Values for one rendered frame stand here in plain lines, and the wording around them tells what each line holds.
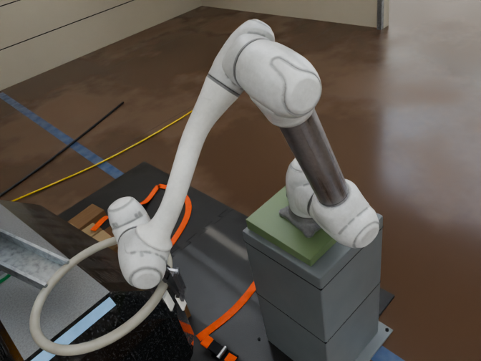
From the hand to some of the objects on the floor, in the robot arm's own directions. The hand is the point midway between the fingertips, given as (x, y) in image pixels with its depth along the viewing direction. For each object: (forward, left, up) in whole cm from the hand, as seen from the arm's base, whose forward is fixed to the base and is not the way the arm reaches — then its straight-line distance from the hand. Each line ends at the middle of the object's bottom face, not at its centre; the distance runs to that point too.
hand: (175, 300), depth 137 cm
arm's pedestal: (-58, +2, -92) cm, 108 cm away
